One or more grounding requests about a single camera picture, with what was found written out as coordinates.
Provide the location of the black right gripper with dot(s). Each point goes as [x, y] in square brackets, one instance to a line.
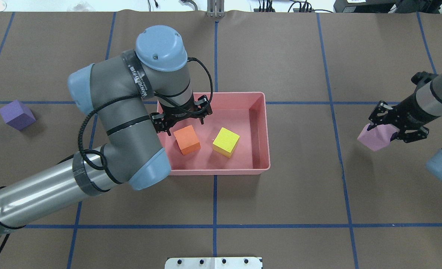
[406, 110]

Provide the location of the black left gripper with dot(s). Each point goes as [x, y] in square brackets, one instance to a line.
[177, 115]

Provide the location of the orange foam block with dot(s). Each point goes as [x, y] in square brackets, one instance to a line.
[188, 141]

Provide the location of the pink foam block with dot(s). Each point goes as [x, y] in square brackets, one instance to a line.
[378, 137]

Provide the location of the yellow foam block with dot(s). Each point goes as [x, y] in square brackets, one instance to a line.
[225, 142]

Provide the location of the purple foam block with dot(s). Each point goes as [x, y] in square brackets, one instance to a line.
[17, 115]

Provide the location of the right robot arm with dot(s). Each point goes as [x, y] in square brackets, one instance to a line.
[429, 97]

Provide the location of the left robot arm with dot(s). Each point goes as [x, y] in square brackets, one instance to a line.
[128, 100]

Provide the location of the pink plastic bin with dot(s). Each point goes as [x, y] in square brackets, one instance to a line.
[243, 113]

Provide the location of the aluminium frame post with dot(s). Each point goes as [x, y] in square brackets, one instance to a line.
[215, 8]

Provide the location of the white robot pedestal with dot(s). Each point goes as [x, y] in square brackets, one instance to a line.
[214, 263]

